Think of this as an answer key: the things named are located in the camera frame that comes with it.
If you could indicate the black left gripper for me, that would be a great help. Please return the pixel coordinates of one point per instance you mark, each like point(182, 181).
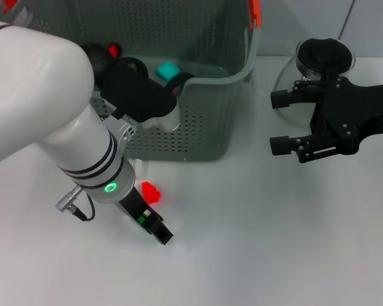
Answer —
point(137, 207)

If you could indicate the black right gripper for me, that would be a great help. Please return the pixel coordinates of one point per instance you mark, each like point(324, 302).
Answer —
point(348, 108)

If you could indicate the green rectangular building brick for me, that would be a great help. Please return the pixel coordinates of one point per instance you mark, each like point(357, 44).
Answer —
point(142, 219)

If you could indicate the large bright red brick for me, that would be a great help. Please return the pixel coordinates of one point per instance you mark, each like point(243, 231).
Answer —
point(151, 192)

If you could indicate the clear white building brick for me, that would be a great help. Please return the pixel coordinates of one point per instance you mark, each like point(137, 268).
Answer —
point(142, 169)

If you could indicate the glass teacup with black holder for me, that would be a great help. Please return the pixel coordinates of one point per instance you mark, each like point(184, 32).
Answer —
point(132, 63)
point(182, 79)

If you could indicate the small bright red brick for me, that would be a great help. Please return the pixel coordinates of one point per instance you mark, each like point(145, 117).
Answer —
point(175, 91)
point(112, 50)

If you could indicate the teal square plate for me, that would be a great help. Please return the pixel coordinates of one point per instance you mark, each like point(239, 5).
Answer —
point(167, 70)

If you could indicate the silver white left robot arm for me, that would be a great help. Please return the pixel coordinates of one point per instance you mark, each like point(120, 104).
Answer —
point(35, 95)

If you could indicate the grey-green perforated storage bin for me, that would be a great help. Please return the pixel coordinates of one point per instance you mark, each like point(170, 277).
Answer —
point(210, 127)

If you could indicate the glass teapot with black lid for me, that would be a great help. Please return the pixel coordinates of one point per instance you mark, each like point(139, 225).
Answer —
point(325, 54)

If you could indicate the left gripper metal plug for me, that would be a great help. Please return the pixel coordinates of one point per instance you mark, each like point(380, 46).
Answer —
point(67, 199)

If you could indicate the black clay teapot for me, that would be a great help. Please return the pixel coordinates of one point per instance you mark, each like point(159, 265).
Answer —
point(97, 55)

